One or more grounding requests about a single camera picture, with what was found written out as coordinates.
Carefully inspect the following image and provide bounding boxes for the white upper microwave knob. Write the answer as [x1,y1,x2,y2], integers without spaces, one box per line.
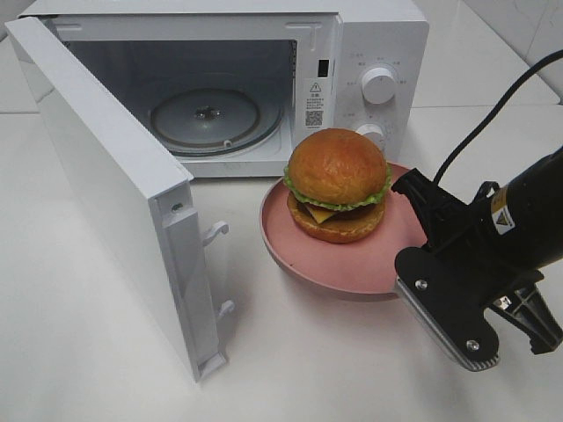
[361,66,397,105]

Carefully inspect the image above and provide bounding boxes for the white lower microwave knob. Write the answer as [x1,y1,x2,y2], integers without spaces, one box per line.
[355,123,386,152]

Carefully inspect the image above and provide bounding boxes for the toy burger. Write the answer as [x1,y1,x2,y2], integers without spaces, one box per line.
[283,128,391,244]

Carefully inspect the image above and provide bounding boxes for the white microwave knob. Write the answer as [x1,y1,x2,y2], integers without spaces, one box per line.
[361,66,397,105]
[355,123,386,152]

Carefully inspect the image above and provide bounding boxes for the pink round plate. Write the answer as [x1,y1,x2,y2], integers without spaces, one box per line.
[260,178,427,298]

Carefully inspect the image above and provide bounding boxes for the white warning label sticker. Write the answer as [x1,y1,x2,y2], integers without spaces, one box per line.
[303,78,328,129]

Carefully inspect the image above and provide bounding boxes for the white microwave door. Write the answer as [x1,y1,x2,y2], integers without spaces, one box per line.
[7,18,233,380]

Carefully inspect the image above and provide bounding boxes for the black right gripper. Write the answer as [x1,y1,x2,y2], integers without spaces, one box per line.
[391,169,562,354]

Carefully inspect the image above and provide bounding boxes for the glass microwave turntable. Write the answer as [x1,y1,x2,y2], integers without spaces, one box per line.
[150,88,282,156]

